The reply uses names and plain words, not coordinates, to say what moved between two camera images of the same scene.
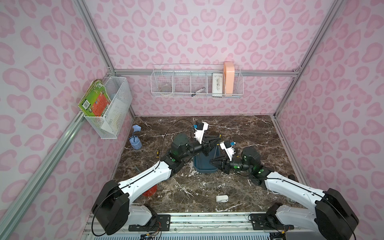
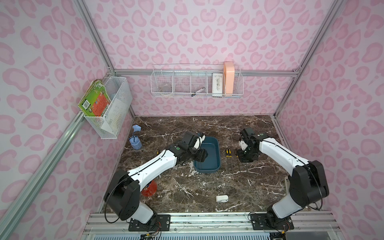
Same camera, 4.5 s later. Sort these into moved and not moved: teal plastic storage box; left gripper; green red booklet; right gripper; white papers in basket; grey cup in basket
Moved: left gripper; right gripper
Not moved: grey cup in basket; white papers in basket; teal plastic storage box; green red booklet
